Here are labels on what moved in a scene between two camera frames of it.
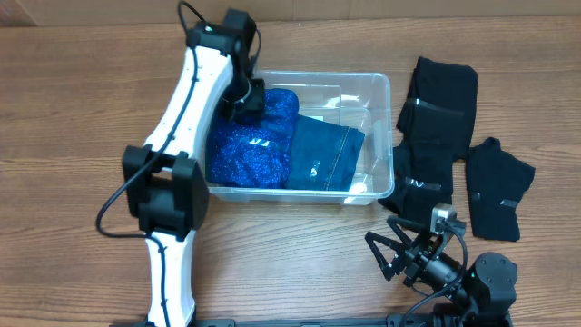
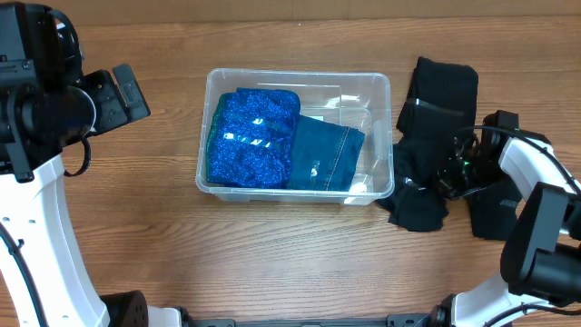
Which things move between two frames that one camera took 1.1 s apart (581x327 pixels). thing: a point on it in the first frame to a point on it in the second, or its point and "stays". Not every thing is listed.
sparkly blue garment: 254,154 stays
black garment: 497,180 stays
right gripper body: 437,272 to 459,176
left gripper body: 244,97 to 110,110
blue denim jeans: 325,156 stays
